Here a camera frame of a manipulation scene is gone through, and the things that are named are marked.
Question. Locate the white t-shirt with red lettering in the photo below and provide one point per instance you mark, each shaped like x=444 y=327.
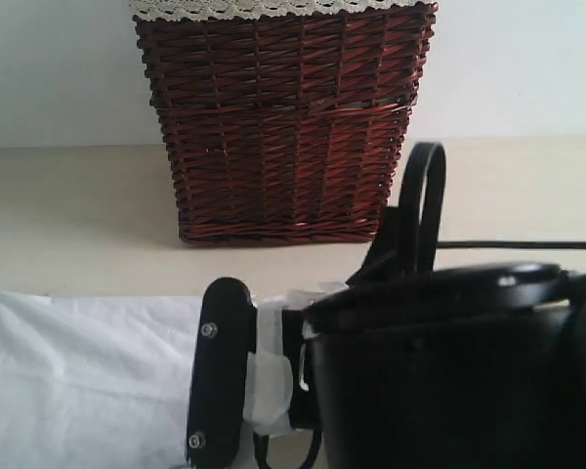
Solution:
x=95 y=382

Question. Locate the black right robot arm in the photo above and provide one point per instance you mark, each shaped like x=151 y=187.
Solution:
x=480 y=367

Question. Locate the brown wicker basket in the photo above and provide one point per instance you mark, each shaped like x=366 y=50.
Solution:
x=285 y=130

